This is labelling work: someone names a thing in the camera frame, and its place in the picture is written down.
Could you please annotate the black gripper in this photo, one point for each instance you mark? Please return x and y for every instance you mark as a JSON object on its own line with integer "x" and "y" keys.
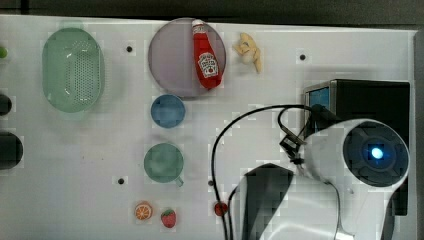
{"x": 320, "y": 118}

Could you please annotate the black steel toaster oven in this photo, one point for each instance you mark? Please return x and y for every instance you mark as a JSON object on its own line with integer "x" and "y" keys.
{"x": 366, "y": 96}

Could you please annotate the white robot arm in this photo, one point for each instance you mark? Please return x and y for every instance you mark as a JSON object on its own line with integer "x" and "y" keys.
{"x": 275, "y": 203}

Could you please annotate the peeled banana toy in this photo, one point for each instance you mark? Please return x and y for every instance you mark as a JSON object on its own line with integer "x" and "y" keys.
{"x": 249, "y": 52}

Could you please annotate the red ketchup bottle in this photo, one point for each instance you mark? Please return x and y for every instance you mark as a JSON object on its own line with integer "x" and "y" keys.
{"x": 207, "y": 67}

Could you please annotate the small red tomato toy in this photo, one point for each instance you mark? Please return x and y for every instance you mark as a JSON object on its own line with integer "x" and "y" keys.
{"x": 220, "y": 208}

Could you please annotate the blue cup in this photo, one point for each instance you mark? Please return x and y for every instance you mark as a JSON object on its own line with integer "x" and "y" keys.
{"x": 168, "y": 111}

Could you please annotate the pale pink plate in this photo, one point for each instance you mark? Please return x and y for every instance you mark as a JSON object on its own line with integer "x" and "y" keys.
{"x": 170, "y": 59}

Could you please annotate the green mug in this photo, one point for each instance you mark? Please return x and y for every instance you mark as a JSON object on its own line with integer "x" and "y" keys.
{"x": 164, "y": 163}

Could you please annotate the strawberry toy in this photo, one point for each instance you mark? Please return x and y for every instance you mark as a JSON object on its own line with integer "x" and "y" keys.
{"x": 169, "y": 218}

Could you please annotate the orange slice toy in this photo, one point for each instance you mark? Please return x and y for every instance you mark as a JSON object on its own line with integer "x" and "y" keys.
{"x": 143, "y": 211}

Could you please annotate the green perforated colander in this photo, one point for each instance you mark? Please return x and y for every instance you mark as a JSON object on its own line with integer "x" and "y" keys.
{"x": 73, "y": 70}

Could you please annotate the green toy pepper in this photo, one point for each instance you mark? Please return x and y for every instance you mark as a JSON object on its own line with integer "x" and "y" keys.
{"x": 3, "y": 52}

